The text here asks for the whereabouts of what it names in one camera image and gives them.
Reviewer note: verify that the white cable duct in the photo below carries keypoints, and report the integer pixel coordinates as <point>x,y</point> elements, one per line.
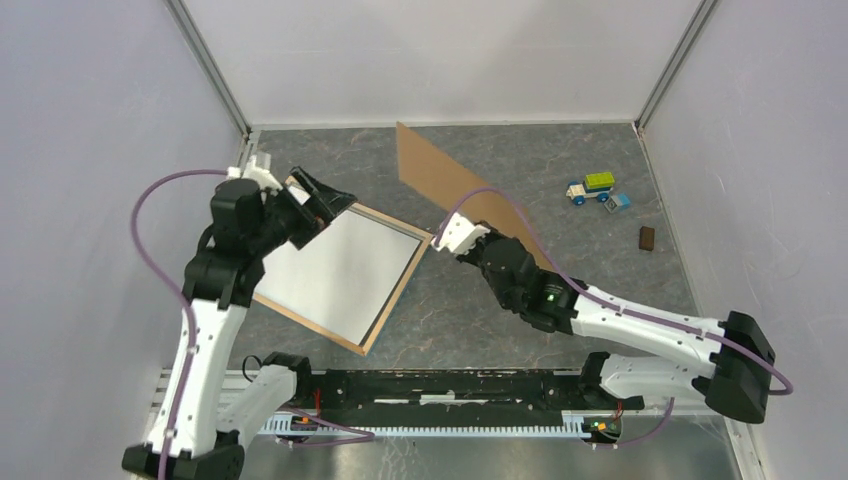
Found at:
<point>569,427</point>

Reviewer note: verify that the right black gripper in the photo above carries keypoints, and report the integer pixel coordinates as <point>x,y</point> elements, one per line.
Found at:
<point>477,253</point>

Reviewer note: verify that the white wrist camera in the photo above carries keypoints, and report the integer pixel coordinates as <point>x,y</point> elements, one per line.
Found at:
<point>257,168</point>
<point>458,235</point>

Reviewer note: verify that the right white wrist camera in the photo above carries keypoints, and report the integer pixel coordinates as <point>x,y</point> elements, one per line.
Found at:
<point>458,235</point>

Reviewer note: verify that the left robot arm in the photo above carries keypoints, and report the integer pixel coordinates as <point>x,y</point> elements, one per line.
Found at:
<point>252,214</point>

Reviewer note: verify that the toy brick car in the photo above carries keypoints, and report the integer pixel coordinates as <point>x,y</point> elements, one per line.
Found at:
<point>594,186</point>

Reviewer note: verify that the small brown block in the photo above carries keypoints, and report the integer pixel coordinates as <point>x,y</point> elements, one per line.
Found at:
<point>646,239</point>

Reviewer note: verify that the wooden picture frame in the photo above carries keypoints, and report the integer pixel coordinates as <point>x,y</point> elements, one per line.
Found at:
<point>391,298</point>

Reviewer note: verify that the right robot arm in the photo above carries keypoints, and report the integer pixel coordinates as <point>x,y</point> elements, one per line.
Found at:
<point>728,363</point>

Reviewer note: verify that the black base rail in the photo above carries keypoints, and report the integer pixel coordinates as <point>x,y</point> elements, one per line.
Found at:
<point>458,397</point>

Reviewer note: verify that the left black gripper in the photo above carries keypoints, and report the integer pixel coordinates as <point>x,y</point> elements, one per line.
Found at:
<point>308,213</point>

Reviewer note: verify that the small blue grey brick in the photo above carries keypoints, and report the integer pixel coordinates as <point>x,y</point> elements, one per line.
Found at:
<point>617,202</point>

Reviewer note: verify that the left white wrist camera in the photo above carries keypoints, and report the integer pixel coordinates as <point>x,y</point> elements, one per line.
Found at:
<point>257,168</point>

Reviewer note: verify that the brown cardboard backing board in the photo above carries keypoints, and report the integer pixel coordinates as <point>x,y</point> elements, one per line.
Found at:
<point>443,181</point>

